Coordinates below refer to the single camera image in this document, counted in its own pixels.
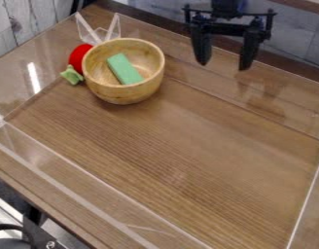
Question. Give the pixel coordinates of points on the green rectangular block stick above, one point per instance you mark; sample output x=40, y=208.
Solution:
x=123, y=69

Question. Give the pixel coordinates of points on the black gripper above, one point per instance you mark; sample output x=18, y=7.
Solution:
x=228, y=19

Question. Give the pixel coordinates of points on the red plush strawberry toy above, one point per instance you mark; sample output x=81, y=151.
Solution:
x=74, y=72

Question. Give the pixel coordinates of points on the black table clamp mount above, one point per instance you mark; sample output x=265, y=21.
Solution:
x=42, y=239

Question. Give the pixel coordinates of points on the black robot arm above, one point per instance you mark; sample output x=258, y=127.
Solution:
x=228, y=19

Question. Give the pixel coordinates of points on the light wooden bowl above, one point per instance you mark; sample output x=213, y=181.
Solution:
x=147, y=59

